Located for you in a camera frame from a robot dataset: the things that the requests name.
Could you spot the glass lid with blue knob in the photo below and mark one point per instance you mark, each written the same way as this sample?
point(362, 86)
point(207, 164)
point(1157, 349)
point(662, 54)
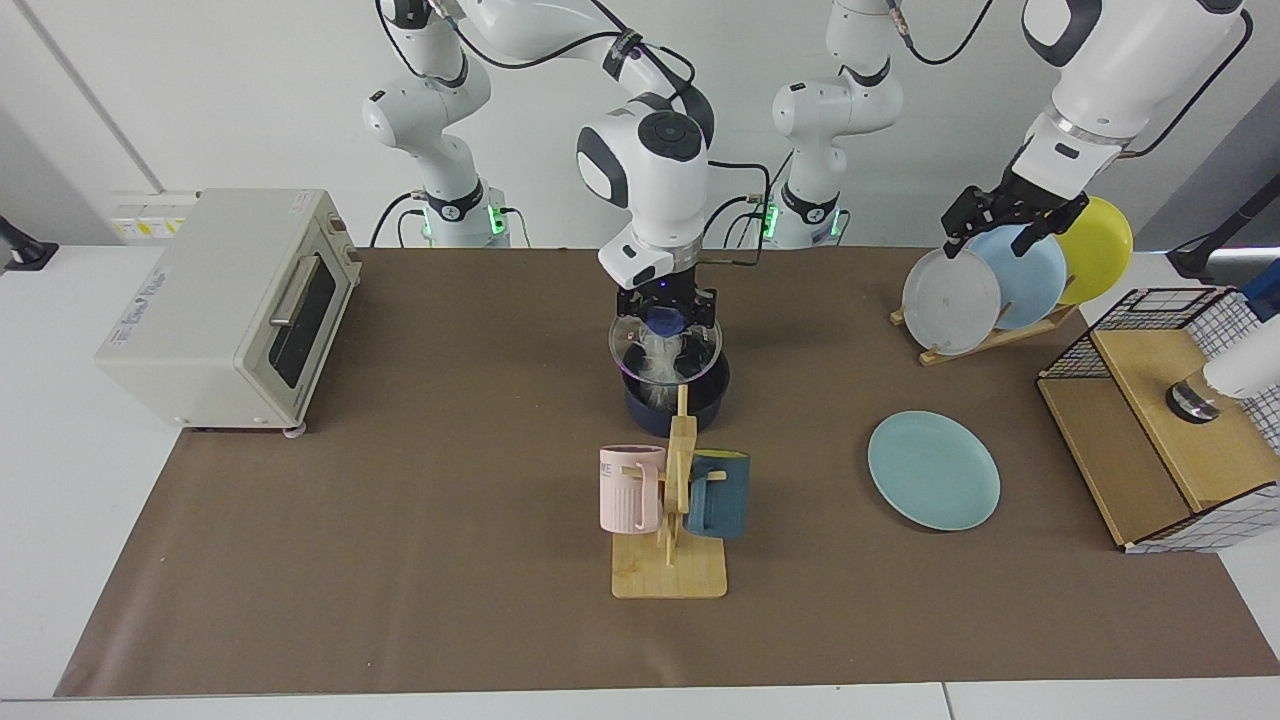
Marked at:
point(705, 355)

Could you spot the light blue plate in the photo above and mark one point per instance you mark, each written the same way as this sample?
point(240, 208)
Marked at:
point(1030, 280)

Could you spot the yellow plate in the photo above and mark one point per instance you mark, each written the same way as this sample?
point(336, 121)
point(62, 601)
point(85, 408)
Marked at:
point(1100, 250)

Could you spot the grey plate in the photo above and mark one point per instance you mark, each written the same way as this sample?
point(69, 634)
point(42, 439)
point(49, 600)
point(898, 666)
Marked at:
point(950, 300)

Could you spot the wooden plate rack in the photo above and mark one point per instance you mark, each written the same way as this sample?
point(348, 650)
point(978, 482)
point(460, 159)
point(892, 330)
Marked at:
point(932, 357)

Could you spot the pale green plate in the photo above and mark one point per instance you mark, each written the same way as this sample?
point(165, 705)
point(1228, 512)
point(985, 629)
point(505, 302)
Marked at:
point(930, 470)

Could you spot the pink ribbed cup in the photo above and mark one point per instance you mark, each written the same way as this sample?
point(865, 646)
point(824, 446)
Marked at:
point(625, 500)

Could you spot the dark teal cup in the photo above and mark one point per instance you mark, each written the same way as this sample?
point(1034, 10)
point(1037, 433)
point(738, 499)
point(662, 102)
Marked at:
point(725, 500)

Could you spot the blue object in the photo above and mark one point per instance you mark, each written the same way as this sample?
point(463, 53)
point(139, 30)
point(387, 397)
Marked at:
point(1268, 290)

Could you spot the white cylinder with black tip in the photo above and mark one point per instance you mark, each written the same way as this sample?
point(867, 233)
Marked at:
point(1245, 370)

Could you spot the wooden cup stand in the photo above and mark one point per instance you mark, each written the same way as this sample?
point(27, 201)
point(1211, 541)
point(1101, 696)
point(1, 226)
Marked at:
point(670, 575)

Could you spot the brown table cloth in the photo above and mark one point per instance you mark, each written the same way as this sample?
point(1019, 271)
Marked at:
point(450, 600)

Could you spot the pale toaster oven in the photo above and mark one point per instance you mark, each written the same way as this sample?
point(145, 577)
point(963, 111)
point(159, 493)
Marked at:
point(200, 300)

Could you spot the white wall socket panel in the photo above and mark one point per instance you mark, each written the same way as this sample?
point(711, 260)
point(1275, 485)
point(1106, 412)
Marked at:
point(150, 215)

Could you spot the black clamp mount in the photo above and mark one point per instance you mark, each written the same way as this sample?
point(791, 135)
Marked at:
point(25, 250)

